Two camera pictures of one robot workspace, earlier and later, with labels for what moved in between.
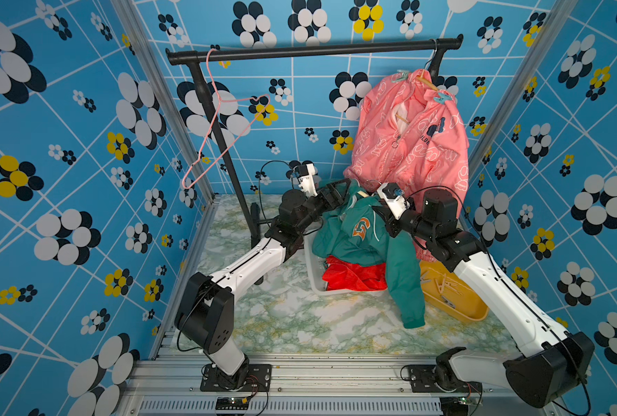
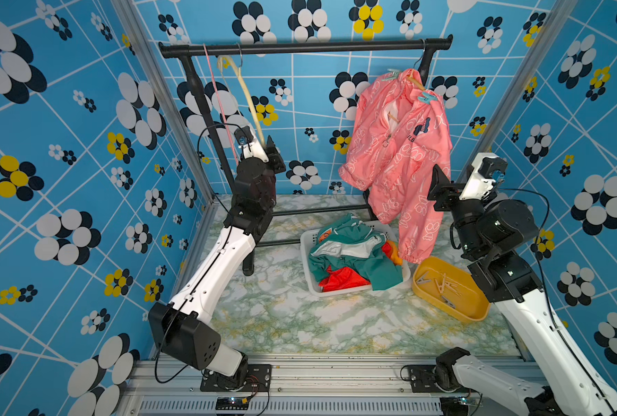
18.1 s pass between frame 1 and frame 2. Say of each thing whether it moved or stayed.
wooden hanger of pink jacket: moved
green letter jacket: moved
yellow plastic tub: stayed
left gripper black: moved
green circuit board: stayed
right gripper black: moved
